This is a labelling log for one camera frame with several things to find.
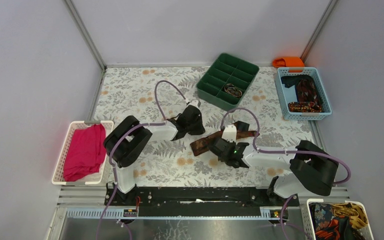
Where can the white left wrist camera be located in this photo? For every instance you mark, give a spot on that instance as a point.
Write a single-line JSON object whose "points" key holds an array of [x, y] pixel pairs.
{"points": [[194, 103]]}

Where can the rolled patterned tie in tray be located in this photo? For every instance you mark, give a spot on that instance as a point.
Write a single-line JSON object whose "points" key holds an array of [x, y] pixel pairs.
{"points": [[233, 90]]}

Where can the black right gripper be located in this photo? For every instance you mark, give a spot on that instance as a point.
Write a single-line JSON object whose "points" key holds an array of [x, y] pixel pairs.
{"points": [[234, 143]]}

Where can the ties in blue basket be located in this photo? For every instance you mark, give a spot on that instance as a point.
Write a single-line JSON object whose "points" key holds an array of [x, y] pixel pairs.
{"points": [[307, 96]]}

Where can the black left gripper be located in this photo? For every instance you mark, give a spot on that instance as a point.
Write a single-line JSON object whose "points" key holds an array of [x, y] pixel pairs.
{"points": [[194, 120]]}

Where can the orange cloth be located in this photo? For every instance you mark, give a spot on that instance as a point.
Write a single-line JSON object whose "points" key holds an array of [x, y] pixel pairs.
{"points": [[288, 61]]}

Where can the white basket bottom right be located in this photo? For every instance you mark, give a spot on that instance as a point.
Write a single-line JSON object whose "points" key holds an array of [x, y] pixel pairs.
{"points": [[307, 221]]}

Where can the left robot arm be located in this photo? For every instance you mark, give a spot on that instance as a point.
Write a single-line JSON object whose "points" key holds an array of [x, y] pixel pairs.
{"points": [[127, 141]]}

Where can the light blue perforated basket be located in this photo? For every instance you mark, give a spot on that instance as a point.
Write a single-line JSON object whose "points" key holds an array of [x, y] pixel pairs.
{"points": [[288, 95]]}

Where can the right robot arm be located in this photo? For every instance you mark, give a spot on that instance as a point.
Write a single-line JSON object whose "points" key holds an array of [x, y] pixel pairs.
{"points": [[311, 169]]}

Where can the white perforated basket left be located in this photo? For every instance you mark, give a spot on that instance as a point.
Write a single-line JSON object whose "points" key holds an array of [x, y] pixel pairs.
{"points": [[96, 179]]}

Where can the magenta cloth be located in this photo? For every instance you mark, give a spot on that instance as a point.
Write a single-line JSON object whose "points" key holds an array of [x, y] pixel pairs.
{"points": [[86, 153]]}

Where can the brown red floral tie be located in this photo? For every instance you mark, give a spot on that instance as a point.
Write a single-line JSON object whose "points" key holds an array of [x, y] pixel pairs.
{"points": [[201, 145]]}

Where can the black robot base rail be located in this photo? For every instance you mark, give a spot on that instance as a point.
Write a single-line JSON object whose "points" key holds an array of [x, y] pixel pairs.
{"points": [[189, 202]]}

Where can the green compartment organizer tray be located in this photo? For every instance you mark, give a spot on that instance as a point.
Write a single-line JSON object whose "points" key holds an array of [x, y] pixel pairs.
{"points": [[226, 69]]}

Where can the colourful ties in white basket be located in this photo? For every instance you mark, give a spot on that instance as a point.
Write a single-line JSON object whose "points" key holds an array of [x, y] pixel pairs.
{"points": [[338, 221]]}

